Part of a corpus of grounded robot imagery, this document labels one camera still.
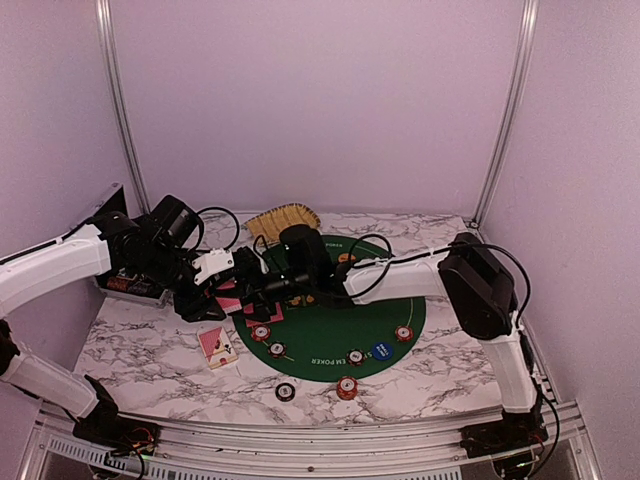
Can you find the orange big blind button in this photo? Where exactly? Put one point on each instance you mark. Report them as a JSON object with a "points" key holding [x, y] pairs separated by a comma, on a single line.
{"points": [[347, 258]]}

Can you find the left aluminium frame post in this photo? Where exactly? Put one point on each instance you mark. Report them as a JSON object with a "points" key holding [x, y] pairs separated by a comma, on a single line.
{"points": [[107, 39]]}

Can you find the red poker chip stack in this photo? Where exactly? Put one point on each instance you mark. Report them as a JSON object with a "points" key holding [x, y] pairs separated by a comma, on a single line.
{"points": [[347, 388]]}

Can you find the woven bamboo tray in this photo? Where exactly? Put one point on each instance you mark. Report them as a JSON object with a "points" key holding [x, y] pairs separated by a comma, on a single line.
{"points": [[271, 223]]}

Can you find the orange purple chip row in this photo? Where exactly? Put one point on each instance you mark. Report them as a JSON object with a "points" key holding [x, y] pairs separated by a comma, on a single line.
{"points": [[129, 286]]}

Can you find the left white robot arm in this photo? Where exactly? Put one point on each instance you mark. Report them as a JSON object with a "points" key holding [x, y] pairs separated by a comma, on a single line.
{"points": [[147, 357]]}

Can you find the black poker chip stack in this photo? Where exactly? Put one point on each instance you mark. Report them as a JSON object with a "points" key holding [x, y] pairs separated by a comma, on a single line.
{"points": [[285, 392]]}

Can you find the right aluminium frame post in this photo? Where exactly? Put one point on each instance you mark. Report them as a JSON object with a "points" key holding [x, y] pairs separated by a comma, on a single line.
{"points": [[515, 93]]}

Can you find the front aluminium rail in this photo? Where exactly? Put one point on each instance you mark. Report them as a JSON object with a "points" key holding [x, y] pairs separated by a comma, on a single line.
{"points": [[418, 449]]}

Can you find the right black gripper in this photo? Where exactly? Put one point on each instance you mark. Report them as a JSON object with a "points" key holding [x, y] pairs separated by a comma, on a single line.
{"points": [[262, 307]]}

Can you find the aluminium poker case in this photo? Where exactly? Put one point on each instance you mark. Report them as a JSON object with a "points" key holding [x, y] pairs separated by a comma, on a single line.
{"points": [[113, 199]]}

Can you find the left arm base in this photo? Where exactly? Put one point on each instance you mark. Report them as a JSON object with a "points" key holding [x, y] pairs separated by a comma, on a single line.
{"points": [[105, 426]]}

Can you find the red backed card deck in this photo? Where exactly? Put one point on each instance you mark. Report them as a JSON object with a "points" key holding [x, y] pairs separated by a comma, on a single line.
{"points": [[227, 303]]}

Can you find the ace card box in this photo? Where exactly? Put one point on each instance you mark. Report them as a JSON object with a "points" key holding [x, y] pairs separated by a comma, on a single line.
{"points": [[216, 347]]}

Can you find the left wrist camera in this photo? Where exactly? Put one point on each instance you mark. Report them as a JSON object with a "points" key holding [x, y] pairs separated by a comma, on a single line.
{"points": [[211, 263]]}

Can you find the blue small blind button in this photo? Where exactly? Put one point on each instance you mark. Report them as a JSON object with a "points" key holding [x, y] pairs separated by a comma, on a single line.
{"points": [[382, 351]]}

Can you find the aluminium frame post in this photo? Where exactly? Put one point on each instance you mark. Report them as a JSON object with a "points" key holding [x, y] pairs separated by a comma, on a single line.
{"points": [[107, 39], [515, 93]]}

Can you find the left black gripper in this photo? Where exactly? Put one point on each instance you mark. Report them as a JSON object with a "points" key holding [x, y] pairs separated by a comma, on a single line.
{"points": [[191, 307]]}

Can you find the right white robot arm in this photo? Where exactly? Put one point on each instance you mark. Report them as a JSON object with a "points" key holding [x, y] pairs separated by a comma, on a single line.
{"points": [[473, 277]]}

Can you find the red backed playing card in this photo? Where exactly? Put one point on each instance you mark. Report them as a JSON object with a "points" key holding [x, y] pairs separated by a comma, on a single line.
{"points": [[262, 315]]}

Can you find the green round poker mat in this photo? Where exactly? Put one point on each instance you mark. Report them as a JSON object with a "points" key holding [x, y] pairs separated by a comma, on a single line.
{"points": [[318, 338]]}

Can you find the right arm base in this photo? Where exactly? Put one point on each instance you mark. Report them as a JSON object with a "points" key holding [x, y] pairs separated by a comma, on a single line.
{"points": [[513, 431]]}

